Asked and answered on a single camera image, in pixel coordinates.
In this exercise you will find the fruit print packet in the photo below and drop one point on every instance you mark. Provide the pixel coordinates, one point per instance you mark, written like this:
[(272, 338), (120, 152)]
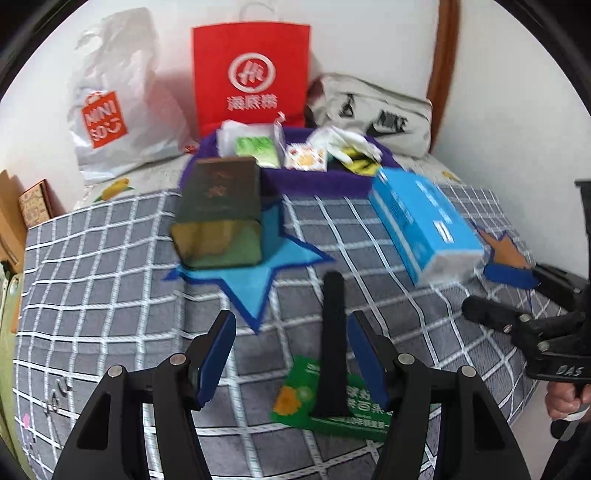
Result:
[(307, 157)]

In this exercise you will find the green and white packet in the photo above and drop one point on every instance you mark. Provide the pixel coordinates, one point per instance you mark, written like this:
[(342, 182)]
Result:
[(258, 150)]

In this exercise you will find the lemon print bed sheet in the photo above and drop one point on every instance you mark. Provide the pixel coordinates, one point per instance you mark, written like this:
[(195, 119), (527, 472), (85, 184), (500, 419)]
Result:
[(138, 177)]

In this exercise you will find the patterned cardboard box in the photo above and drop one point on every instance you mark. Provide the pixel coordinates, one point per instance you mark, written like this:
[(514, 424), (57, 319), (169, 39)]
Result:
[(34, 203)]

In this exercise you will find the blue tissue pack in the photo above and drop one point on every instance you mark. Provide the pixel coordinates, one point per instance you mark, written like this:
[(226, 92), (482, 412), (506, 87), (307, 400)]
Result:
[(425, 226)]

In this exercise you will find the clear plastic bag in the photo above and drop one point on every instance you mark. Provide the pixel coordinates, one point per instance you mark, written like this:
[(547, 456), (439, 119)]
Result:
[(235, 134)]

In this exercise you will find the grey grid blanket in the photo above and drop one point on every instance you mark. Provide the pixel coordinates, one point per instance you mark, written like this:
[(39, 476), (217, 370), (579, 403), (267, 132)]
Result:
[(115, 277)]

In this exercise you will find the dark rectangular tin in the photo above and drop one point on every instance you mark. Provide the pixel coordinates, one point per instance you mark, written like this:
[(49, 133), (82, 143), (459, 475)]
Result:
[(221, 217)]

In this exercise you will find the purple towel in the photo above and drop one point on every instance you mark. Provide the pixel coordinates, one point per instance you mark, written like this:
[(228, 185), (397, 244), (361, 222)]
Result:
[(295, 180)]

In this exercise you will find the light green quilt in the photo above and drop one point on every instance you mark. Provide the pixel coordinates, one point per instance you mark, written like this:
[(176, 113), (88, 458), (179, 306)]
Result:
[(7, 314)]

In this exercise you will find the green wipes packet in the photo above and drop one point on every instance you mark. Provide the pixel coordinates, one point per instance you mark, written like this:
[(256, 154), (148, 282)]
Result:
[(300, 397)]

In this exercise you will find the wooden door frame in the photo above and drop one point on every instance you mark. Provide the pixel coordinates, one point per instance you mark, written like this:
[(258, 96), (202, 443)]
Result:
[(445, 46)]

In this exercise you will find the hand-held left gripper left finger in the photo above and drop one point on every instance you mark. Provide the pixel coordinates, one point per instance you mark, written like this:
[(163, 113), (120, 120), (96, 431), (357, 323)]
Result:
[(214, 360)]

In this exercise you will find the white plastic shopping bag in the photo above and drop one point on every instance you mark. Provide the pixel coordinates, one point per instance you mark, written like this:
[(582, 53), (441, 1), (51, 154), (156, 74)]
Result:
[(115, 115)]

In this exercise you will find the red paper carrier bag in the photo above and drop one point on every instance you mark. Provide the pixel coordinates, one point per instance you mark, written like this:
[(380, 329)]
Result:
[(251, 78)]

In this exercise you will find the person's right hand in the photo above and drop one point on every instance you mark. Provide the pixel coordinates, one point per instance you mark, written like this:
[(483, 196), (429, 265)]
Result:
[(561, 401)]

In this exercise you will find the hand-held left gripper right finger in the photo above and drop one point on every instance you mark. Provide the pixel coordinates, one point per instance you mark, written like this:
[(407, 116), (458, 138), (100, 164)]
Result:
[(367, 364)]

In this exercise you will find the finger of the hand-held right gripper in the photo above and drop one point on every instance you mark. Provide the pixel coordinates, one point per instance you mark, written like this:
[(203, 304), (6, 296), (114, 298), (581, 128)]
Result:
[(489, 311), (510, 277)]

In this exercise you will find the grey waist bag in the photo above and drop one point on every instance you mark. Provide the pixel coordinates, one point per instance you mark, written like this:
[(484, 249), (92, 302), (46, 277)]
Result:
[(383, 120)]

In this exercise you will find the white hang tag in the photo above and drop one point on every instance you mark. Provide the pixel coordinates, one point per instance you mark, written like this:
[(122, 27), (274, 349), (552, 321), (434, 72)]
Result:
[(278, 131)]

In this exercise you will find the wooden headboard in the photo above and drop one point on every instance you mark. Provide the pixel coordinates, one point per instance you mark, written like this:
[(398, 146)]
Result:
[(9, 207)]

